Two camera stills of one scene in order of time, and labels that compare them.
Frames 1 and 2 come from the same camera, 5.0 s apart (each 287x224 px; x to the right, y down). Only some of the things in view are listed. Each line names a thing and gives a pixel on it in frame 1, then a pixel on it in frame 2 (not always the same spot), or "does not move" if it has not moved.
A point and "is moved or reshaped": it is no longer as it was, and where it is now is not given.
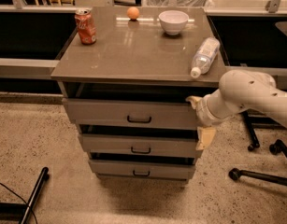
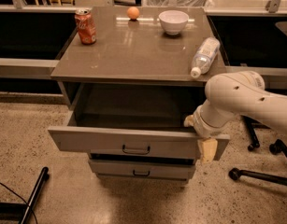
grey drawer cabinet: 124,75 does not move
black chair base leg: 236,174 does not move
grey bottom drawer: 143,169 does not move
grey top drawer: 131,114 is moved or reshaped
